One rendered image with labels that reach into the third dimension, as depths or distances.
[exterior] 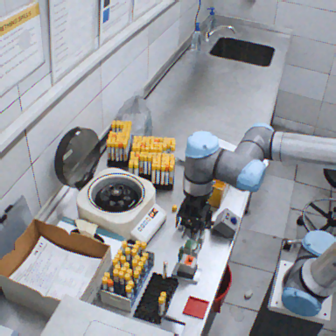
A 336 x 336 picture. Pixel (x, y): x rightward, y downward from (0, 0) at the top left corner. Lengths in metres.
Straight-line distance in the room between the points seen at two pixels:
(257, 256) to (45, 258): 1.57
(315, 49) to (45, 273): 2.72
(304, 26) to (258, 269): 1.88
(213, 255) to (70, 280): 0.49
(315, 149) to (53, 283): 0.85
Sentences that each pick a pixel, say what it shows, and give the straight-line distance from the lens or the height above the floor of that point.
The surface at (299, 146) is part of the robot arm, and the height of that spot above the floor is 1.43.
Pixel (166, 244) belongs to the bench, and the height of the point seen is 0.88.
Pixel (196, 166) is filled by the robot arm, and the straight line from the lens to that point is 0.99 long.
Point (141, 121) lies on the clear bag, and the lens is 1.84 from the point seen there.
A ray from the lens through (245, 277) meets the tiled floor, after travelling 2.52.
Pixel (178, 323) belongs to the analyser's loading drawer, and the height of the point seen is 0.92.
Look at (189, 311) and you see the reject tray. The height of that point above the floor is 0.88.
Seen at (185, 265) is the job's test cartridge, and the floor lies 0.95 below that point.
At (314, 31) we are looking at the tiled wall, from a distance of 3.39.
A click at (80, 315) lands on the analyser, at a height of 1.18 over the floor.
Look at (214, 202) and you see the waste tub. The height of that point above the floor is 0.90.
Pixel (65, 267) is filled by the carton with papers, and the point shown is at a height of 0.94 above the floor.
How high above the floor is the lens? 2.01
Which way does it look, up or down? 40 degrees down
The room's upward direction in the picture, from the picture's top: 3 degrees clockwise
